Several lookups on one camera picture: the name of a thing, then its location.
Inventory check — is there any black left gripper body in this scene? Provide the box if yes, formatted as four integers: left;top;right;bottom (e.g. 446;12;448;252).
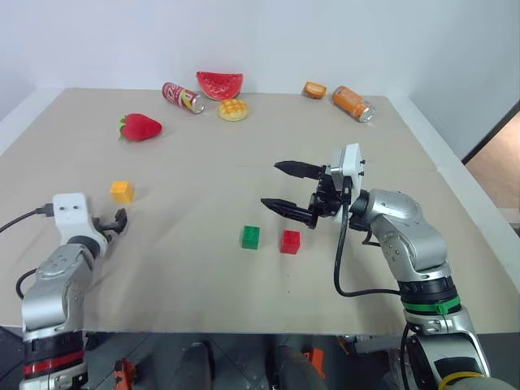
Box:
91;217;119;245

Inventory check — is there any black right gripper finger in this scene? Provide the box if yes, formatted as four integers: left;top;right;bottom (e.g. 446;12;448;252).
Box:
260;197;319;229
273;160;327;181

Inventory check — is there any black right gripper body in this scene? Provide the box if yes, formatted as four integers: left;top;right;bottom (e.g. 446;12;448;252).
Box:
307;163;353;229

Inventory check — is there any yellow cube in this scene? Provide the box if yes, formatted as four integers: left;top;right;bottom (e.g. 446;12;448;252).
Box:
110;180;135;205

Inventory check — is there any red cube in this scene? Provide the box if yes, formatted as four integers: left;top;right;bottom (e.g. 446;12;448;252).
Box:
279;229;302;255

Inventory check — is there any green cube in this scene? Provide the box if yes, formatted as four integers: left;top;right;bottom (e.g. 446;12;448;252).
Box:
240;224;262;250

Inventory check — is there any small orange toy bread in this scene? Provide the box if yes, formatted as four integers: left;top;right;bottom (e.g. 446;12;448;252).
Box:
301;80;328;100

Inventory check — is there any orange drink can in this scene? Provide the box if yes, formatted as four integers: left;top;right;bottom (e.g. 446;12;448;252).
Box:
331;84;377;124

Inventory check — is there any yellow toy pineapple bun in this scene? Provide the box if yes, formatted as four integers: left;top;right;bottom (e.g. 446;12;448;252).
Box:
217;97;250;123

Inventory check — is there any red toy strawberry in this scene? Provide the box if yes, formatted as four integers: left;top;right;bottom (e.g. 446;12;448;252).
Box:
117;112;164;144

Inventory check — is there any beige table cloth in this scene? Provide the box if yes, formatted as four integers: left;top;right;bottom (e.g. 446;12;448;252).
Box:
0;87;511;336

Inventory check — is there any toy watermelon slice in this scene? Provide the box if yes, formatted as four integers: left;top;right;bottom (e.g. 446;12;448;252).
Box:
195;71;245;102

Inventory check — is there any red drink can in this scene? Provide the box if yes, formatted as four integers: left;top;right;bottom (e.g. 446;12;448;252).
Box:
161;81;206;116

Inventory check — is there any small orange clamp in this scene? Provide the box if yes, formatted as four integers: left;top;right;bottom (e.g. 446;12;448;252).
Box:
303;348;327;379
114;358;138;385

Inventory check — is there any dark rounded shape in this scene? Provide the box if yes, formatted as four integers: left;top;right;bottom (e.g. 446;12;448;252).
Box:
181;340;213;390
271;344;328;390

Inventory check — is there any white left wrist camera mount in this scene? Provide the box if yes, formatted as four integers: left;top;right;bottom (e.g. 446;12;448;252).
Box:
51;193;109;245

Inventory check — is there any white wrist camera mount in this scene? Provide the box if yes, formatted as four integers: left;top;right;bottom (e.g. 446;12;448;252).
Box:
51;193;109;245
329;143;367;223

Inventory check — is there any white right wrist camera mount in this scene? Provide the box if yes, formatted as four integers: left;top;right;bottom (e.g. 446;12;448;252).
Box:
329;143;367;223

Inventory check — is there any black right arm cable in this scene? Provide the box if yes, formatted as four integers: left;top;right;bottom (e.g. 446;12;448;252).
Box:
333;178;403;298

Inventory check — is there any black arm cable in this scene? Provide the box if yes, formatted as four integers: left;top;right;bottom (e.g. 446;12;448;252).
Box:
333;178;403;298
0;206;54;301

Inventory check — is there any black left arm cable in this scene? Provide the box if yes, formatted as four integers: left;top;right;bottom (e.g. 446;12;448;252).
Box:
0;206;54;301

